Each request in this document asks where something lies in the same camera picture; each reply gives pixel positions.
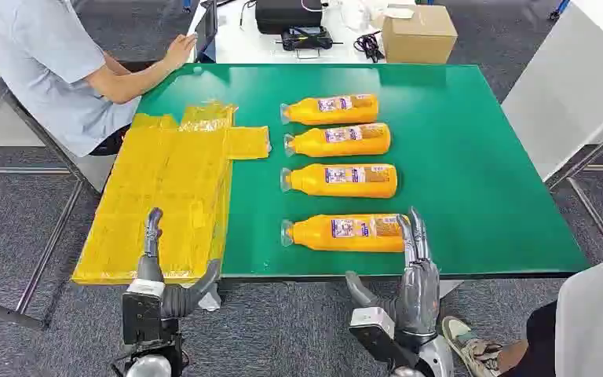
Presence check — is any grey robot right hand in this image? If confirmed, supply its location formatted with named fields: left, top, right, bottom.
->
left=345, top=207, right=441, bottom=345

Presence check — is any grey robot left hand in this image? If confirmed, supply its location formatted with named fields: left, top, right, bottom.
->
left=136, top=207, right=223, bottom=320

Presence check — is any orange drink bottle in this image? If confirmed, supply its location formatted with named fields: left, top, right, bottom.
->
left=280, top=93, right=380, bottom=126
left=280, top=213, right=411, bottom=254
left=283, top=123, right=392, bottom=159
left=280, top=163, right=400, bottom=199

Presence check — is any white table leg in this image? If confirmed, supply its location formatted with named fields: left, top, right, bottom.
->
left=197, top=283, right=223, bottom=313
left=439, top=280, right=464, bottom=300

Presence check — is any person's pale sneaker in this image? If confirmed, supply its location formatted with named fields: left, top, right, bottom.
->
left=441, top=316, right=506, bottom=377

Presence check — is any yellow plastic sheet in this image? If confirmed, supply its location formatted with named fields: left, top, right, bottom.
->
left=71, top=101, right=272, bottom=286

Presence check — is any green table mat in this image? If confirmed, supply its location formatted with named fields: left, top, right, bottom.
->
left=136, top=63, right=591, bottom=280

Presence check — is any standing person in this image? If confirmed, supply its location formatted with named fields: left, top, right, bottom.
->
left=441, top=249, right=603, bottom=377

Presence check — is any seated person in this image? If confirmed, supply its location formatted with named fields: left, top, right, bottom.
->
left=0, top=0, right=199, bottom=158

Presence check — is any white desk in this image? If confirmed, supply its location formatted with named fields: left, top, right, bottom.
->
left=187, top=0, right=438, bottom=65

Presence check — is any brown cardboard box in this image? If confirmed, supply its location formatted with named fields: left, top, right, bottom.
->
left=382, top=5, right=459, bottom=65

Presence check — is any white side table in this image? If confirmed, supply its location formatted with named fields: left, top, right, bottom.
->
left=500, top=0, right=603, bottom=256

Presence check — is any black handheld controller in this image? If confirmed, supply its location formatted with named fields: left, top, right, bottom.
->
left=280, top=26, right=334, bottom=52

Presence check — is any black carrying case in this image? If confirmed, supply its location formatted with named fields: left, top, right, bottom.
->
left=254, top=0, right=324, bottom=35

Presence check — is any clear plastic bag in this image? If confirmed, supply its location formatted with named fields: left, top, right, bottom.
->
left=338, top=0, right=383, bottom=31

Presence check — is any blue chair base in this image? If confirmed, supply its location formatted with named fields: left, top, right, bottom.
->
left=548, top=0, right=570, bottom=22

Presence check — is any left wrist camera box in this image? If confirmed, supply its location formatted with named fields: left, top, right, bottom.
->
left=121, top=278, right=167, bottom=346

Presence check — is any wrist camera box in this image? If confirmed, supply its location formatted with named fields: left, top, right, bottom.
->
left=348, top=306, right=419, bottom=373
left=121, top=278, right=167, bottom=346

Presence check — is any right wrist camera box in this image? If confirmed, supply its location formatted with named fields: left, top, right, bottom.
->
left=348, top=306, right=419, bottom=373

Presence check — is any grey metal frame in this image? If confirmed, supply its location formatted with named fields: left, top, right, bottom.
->
left=0, top=78, right=102, bottom=332

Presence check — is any black coiled cable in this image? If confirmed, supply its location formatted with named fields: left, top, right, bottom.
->
left=353, top=31, right=386, bottom=64

